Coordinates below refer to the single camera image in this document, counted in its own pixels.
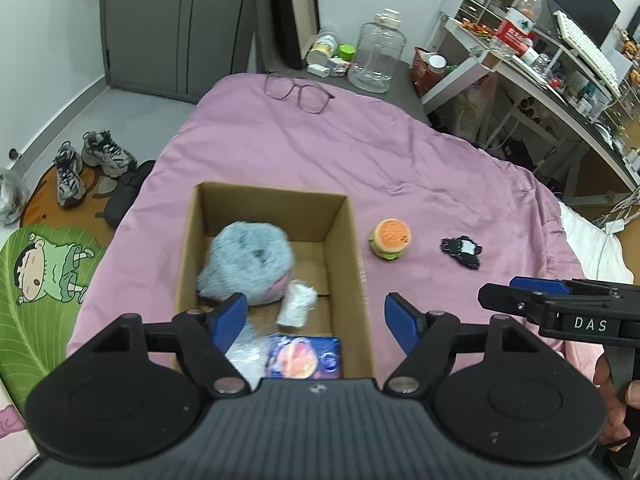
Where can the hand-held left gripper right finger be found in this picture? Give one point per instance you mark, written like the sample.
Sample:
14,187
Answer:
402,322

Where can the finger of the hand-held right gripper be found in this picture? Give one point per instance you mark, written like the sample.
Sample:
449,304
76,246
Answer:
542,286
510,301

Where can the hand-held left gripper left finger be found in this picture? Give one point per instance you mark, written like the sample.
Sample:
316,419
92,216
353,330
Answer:
227,317

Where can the cardboard box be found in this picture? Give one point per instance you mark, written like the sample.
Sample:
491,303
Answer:
362,310

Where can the clear plastic bag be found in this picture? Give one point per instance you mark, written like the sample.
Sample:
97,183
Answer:
247,357

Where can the grey-blue fluffy plush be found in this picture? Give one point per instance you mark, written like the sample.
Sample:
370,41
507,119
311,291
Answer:
245,260

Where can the black fabric patch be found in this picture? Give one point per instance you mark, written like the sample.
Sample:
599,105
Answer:
457,250

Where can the blue printed packet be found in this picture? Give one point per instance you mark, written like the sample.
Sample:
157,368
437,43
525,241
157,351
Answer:
300,357

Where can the burger plush toy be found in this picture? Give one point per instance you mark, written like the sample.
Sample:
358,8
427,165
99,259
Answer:
390,239

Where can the person's right hand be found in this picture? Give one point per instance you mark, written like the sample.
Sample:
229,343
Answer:
615,420

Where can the white bedsheet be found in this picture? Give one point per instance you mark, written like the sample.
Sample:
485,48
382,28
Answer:
595,250

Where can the white power strip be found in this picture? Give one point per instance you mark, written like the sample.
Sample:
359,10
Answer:
617,225

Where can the pink blanket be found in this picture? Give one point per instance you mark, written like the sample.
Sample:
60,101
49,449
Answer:
400,160

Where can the white desk with black top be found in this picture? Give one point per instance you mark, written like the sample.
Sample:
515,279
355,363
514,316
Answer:
560,110

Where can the beige tote bag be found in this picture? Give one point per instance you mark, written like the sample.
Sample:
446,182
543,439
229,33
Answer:
472,115

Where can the green cartoon rug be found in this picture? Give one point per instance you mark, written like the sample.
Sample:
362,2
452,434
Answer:
30,320

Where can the grey sneaker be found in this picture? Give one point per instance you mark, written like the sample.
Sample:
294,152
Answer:
69,177
107,152

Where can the orange floor mat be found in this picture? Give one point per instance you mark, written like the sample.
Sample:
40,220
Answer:
45,200

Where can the eyeglasses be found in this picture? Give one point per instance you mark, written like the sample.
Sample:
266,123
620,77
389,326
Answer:
312,100

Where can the white keyboard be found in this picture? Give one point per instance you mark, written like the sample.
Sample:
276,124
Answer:
587,52

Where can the red bag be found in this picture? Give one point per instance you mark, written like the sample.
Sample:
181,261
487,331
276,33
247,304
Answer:
425,77

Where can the pink cartoon cushion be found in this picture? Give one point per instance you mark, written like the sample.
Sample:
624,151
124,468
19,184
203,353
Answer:
12,425

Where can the grey plastic bag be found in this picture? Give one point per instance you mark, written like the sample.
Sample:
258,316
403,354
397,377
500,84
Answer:
12,197

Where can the red label water bottle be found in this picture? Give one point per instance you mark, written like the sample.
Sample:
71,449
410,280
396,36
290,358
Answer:
517,25

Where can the small white box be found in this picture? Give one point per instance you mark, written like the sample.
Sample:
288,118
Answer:
317,70

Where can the clear plastic water jug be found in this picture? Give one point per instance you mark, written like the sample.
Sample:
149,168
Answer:
375,55

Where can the small green cup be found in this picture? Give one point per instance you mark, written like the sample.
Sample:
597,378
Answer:
346,51

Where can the white tin can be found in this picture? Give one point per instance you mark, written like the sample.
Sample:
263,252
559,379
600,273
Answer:
321,49

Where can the grey door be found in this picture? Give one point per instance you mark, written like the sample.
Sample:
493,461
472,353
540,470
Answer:
175,25

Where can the tall black-framed carton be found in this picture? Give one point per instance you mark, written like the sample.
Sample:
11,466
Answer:
295,10

